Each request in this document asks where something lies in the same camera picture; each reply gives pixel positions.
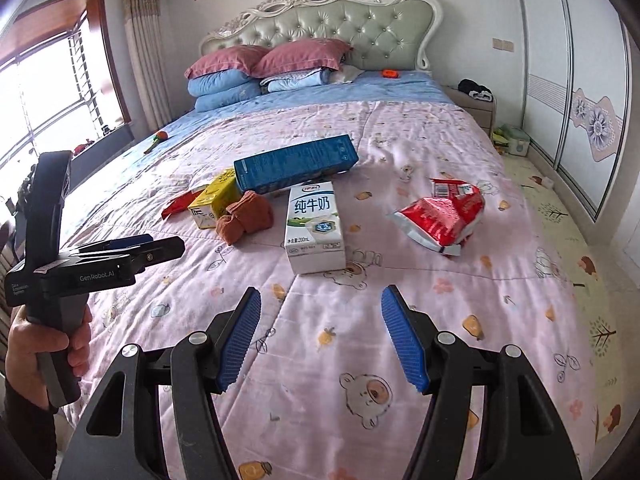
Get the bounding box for red snack bag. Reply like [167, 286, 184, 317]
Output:
[388, 194, 487, 259]

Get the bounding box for orange green toy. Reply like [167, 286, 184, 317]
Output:
[143, 130, 169, 155]

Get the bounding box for black clothes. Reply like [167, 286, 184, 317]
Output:
[457, 78, 494, 101]

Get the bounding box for white bed with tufted headboard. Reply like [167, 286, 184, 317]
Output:
[50, 0, 627, 480]

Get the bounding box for person's left hand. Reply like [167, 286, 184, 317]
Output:
[4, 306, 94, 409]

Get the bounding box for yellow drink carton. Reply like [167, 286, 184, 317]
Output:
[187, 168, 245, 230]

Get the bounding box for blue cardboard box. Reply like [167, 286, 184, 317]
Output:
[233, 134, 360, 195]

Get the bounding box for window with wooden frame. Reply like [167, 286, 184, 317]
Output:
[0, 0, 132, 177]

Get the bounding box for blue folded quilt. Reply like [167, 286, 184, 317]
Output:
[187, 67, 264, 114]

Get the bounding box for beige nightstand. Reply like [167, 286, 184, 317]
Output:
[444, 84, 499, 136]

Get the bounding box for white milk carton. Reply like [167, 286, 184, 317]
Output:
[283, 180, 347, 276]

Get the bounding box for small red white packet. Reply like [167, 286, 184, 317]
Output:
[430, 177, 482, 201]

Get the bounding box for person's left forearm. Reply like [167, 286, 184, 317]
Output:
[0, 374, 57, 480]

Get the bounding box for white sliding door wardrobe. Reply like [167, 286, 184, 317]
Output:
[510, 0, 637, 222]

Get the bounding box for printed floor mat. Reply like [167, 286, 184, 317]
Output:
[492, 135, 632, 413]

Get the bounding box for blue bed sheet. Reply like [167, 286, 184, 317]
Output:
[97, 68, 457, 206]

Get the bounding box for pink pillow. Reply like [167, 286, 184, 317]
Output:
[250, 38, 354, 80]
[185, 44, 269, 80]

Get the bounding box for light patterned folded blanket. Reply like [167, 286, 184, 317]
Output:
[259, 67, 334, 94]

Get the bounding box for beige curtain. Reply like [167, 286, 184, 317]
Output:
[122, 0, 169, 132]

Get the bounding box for red flat packet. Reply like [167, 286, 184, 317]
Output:
[161, 187, 209, 220]

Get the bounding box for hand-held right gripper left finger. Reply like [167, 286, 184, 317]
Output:
[56, 287, 263, 480]

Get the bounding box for grey white cloth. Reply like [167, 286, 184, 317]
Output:
[327, 64, 366, 85]

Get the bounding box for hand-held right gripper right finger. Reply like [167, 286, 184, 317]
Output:
[380, 284, 582, 480]

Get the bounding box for green storage box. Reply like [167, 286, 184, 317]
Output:
[492, 123, 531, 157]

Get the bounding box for pink printed blanket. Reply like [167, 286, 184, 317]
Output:
[50, 96, 627, 480]

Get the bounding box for brown socks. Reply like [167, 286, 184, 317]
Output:
[216, 190, 275, 247]

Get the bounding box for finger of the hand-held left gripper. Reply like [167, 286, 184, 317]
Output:
[117, 236, 185, 274]
[75, 233, 155, 256]

